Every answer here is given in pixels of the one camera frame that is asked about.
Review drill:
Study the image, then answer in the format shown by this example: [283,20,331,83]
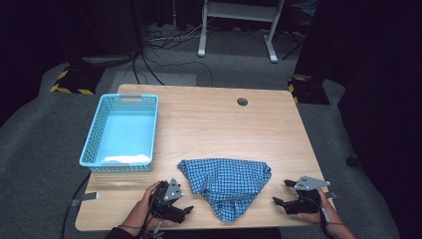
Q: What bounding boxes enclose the left hand-held gripper cable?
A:
[138,198,165,239]

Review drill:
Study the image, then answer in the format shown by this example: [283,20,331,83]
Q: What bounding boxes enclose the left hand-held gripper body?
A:
[148,177,186,224]

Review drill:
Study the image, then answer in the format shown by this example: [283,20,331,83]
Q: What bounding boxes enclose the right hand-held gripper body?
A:
[283,175,331,215]

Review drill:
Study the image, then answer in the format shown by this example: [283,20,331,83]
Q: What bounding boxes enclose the light blue plastic basket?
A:
[79,93,160,173]

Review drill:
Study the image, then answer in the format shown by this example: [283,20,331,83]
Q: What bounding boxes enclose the hand-held gripper cable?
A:
[316,197,334,235]
[138,198,165,239]

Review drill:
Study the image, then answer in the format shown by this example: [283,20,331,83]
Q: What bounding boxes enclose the person's right hand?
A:
[297,188,343,230]

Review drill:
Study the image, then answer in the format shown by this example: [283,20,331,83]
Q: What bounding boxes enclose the blue checked shirt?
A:
[176,157,273,223]

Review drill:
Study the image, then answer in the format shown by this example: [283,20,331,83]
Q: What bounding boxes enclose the black yellow striped stand base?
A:
[49,64,105,97]
[287,75,331,107]

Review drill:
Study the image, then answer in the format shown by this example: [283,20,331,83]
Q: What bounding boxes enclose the black cable beside table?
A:
[60,172,93,239]

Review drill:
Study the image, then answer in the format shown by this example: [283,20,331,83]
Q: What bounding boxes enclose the right hand-held gripper cable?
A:
[316,197,334,235]

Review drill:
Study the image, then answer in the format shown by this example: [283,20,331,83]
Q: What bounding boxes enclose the grey floor plate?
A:
[108,71,197,95]

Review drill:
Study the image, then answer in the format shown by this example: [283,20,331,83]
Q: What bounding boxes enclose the person's left hand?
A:
[123,180,176,237]

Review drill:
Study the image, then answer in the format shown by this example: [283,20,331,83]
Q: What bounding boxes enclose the grey power strip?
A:
[82,54,134,66]

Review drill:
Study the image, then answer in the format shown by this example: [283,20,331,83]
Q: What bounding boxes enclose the white metal desk frame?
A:
[197,0,287,65]

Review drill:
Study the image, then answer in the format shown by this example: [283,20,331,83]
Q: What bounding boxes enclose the grey tape strip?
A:
[71,191,100,207]

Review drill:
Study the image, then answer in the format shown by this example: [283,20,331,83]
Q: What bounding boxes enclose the bundle of floor cables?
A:
[123,23,214,88]

